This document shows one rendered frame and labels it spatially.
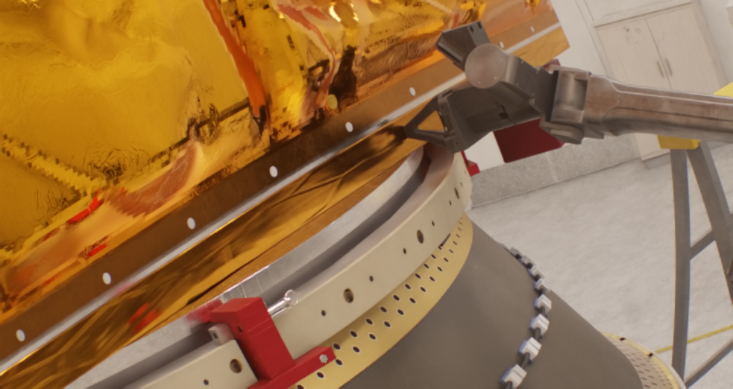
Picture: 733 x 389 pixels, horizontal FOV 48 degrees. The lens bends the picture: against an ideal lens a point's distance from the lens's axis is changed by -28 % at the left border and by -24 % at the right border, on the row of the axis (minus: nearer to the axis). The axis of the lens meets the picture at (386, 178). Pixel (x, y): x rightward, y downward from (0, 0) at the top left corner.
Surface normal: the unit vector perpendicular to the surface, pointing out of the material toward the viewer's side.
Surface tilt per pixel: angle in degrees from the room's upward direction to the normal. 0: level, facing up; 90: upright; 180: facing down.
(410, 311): 62
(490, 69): 54
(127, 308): 90
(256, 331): 90
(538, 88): 107
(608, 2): 90
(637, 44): 90
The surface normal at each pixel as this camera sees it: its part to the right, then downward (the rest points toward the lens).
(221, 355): 0.66, -0.15
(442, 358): 0.56, -0.65
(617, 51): -0.46, 0.32
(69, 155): 0.80, -0.25
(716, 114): -0.68, -0.29
